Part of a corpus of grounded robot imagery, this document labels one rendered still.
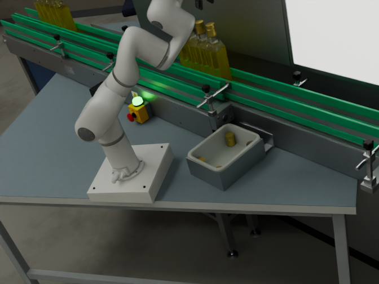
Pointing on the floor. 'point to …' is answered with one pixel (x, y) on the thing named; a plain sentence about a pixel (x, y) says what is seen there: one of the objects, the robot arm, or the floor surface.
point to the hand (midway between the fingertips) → (204, 0)
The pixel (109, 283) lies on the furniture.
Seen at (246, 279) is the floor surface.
